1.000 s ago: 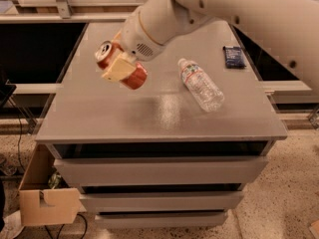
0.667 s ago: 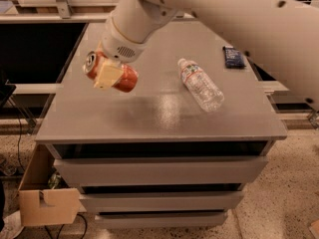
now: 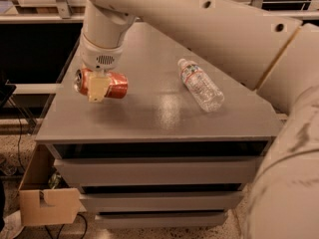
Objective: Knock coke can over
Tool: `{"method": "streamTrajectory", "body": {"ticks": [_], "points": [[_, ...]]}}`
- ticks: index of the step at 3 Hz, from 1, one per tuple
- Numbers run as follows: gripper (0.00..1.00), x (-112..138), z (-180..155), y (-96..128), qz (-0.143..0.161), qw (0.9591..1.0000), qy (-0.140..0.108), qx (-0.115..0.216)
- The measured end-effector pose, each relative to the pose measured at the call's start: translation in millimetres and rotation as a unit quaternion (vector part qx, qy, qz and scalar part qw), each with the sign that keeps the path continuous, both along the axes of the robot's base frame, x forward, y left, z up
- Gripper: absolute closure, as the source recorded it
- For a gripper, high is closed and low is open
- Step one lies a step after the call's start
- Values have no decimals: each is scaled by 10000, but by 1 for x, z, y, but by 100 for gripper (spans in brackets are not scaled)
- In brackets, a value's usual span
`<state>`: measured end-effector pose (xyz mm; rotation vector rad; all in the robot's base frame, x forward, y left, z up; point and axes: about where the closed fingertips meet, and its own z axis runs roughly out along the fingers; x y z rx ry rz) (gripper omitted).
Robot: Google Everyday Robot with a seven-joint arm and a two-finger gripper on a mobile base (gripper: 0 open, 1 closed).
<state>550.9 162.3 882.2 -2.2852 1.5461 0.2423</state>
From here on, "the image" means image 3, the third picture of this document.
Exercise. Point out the grey middle drawer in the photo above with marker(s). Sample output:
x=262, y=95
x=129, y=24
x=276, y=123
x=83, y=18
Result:
x=162, y=201

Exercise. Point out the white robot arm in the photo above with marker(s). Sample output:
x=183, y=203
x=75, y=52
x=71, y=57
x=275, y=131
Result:
x=276, y=59

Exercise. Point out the red Coca-Cola can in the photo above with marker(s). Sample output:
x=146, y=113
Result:
x=117, y=88

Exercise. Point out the grey drawer cabinet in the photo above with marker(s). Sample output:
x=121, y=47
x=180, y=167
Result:
x=158, y=118

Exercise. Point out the black monitor corner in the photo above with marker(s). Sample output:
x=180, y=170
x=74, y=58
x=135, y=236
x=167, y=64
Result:
x=6, y=91

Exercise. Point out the brown cardboard box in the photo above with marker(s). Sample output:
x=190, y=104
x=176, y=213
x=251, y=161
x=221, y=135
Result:
x=39, y=204

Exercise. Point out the grey top drawer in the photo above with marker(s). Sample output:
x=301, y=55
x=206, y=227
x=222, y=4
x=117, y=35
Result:
x=158, y=171

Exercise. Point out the grey bottom drawer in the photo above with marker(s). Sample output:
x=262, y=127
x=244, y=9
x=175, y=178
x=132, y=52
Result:
x=160, y=220

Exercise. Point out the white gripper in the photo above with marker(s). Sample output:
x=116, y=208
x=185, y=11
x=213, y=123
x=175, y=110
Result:
x=98, y=58

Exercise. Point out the grey drawer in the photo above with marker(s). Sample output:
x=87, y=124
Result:
x=158, y=171
x=162, y=201
x=160, y=220

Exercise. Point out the clear plastic water bottle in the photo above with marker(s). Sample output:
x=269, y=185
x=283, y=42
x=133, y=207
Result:
x=207, y=94

